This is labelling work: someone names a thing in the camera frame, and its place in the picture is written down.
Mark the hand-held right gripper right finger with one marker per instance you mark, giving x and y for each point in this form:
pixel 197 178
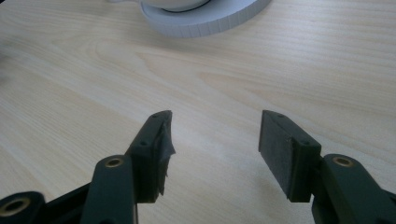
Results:
pixel 289 161

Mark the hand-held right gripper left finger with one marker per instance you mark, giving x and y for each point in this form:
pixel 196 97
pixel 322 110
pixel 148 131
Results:
pixel 146 168

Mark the white bowl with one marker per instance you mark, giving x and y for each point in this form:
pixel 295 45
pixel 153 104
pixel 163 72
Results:
pixel 174 3

